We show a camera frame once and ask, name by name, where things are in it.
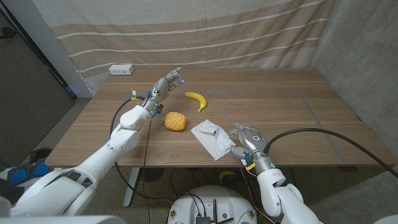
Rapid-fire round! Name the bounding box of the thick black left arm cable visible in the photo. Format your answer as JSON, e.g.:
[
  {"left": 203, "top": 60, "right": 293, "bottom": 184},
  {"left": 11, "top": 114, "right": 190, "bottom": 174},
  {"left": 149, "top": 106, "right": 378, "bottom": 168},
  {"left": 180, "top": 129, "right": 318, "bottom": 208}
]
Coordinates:
[{"left": 108, "top": 96, "right": 174, "bottom": 205}]

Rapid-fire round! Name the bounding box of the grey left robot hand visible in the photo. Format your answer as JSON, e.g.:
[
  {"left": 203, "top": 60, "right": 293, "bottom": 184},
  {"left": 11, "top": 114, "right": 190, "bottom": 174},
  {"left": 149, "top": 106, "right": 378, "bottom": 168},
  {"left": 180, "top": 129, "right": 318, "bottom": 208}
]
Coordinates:
[{"left": 142, "top": 67, "right": 185, "bottom": 118}]

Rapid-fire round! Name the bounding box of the white table leg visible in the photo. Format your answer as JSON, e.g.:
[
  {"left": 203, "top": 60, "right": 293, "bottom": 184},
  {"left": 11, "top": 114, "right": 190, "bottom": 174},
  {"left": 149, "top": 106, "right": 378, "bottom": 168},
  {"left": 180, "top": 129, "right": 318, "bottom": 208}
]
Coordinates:
[{"left": 123, "top": 167, "right": 141, "bottom": 208}]

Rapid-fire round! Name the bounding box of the white power strip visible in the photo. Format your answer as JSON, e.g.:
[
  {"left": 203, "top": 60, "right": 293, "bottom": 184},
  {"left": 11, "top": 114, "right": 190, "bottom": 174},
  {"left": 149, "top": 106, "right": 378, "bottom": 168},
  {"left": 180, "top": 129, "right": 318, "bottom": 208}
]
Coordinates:
[{"left": 108, "top": 63, "right": 135, "bottom": 76}]

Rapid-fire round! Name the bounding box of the white cloth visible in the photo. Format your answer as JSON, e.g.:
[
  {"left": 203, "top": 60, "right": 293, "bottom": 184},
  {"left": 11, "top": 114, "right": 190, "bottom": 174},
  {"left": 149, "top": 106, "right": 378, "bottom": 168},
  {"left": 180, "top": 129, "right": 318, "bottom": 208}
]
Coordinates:
[{"left": 190, "top": 119, "right": 236, "bottom": 161}]

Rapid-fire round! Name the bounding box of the thin black left wrist wire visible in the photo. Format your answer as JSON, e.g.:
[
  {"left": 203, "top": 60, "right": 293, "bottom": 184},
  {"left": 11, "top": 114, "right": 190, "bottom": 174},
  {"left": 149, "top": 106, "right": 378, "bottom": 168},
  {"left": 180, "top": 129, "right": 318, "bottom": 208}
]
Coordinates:
[{"left": 141, "top": 115, "right": 155, "bottom": 224}]

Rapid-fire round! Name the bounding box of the dark panel door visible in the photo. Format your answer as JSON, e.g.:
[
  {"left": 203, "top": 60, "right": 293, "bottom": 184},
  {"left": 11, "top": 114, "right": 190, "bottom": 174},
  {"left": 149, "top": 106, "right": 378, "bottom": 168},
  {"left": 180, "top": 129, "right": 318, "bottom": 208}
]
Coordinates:
[{"left": 0, "top": 9, "right": 77, "bottom": 169}]

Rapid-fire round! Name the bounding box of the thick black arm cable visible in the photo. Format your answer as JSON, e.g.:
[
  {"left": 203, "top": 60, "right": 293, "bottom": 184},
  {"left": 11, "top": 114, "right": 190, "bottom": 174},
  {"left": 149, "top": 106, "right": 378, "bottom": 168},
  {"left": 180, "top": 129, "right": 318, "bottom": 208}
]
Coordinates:
[
  {"left": 108, "top": 96, "right": 174, "bottom": 205},
  {"left": 262, "top": 128, "right": 398, "bottom": 179}
]

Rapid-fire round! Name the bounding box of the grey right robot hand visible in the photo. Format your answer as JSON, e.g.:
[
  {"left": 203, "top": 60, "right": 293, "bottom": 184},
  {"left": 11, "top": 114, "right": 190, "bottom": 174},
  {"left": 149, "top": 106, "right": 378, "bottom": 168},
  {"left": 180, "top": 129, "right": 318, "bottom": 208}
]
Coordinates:
[{"left": 228, "top": 122, "right": 276, "bottom": 175}]

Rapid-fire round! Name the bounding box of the beige striped curtain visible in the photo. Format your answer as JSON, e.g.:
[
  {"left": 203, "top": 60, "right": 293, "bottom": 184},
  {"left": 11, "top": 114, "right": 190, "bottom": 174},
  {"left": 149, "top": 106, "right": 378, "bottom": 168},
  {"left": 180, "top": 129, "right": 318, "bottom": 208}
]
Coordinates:
[{"left": 32, "top": 0, "right": 336, "bottom": 94}]

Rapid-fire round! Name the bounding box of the yellow banana on floor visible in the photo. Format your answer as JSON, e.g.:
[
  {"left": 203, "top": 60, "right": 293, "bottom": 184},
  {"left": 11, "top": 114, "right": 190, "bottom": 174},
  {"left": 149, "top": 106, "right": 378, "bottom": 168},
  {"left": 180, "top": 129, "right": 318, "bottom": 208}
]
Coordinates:
[{"left": 218, "top": 170, "right": 236, "bottom": 184}]

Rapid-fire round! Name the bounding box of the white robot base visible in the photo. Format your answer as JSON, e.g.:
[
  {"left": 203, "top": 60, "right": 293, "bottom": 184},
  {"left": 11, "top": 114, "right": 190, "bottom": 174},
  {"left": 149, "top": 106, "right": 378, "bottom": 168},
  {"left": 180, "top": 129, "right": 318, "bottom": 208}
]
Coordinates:
[{"left": 167, "top": 185, "right": 258, "bottom": 224}]

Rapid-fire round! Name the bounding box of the black round floor fan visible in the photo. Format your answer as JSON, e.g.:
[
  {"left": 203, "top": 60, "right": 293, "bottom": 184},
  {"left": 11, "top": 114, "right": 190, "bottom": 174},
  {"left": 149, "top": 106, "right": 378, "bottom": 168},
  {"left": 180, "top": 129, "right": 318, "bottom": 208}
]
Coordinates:
[{"left": 140, "top": 167, "right": 165, "bottom": 183}]

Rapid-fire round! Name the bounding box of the yellow toy banana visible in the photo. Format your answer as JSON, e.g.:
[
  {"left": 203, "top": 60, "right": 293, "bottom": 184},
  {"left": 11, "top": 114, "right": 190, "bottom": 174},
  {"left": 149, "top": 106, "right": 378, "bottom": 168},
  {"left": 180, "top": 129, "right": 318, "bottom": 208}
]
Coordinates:
[{"left": 184, "top": 91, "right": 208, "bottom": 113}]

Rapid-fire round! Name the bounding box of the orange toy pineapple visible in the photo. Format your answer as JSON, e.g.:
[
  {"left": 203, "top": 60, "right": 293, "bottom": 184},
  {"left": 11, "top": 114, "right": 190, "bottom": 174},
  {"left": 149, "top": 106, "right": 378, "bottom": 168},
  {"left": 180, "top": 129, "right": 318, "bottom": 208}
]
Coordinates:
[{"left": 164, "top": 111, "right": 187, "bottom": 132}]

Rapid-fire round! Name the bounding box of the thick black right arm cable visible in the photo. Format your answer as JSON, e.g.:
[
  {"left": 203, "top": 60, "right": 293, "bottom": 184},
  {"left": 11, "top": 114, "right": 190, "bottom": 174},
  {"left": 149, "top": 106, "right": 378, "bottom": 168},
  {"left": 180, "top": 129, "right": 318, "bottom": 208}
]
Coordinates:
[{"left": 262, "top": 128, "right": 398, "bottom": 179}]

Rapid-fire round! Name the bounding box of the black round floor object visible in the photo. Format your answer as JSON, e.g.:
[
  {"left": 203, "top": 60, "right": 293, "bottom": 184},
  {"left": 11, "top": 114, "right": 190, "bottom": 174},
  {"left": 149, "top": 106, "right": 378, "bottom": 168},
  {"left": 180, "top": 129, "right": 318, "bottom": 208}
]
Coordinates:
[{"left": 29, "top": 146, "right": 53, "bottom": 164}]

